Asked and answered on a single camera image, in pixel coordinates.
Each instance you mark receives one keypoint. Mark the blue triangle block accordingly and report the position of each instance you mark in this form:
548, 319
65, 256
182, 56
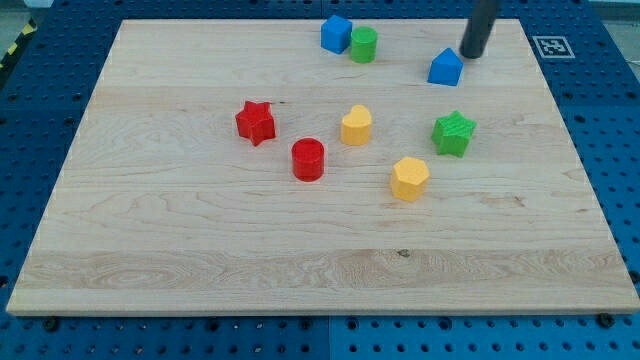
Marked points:
445, 69

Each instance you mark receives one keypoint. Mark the red star block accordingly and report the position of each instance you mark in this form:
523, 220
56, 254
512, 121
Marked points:
256, 122

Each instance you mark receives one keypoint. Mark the blue cube block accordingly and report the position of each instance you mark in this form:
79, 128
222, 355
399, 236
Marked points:
336, 34

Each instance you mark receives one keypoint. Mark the light wooden board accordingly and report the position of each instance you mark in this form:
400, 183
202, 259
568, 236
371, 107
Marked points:
162, 209

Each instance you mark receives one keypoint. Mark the yellow heart block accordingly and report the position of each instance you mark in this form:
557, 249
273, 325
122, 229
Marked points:
356, 126

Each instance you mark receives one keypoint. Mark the yellow black hazard tape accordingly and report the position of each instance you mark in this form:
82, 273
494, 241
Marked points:
17, 48

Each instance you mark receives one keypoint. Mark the red cylinder block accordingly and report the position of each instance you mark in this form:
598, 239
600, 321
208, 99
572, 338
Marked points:
307, 159

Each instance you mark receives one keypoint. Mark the green star block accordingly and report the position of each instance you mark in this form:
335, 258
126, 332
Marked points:
452, 134

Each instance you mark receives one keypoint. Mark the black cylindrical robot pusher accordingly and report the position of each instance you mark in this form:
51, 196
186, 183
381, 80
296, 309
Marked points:
478, 28

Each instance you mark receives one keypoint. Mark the white fiducial marker tag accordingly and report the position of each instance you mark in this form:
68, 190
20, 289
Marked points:
553, 47

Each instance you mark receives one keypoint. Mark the yellow hexagon block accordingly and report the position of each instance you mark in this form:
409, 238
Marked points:
409, 179

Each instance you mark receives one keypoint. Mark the green cylinder block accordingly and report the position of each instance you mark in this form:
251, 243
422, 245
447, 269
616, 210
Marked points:
363, 44

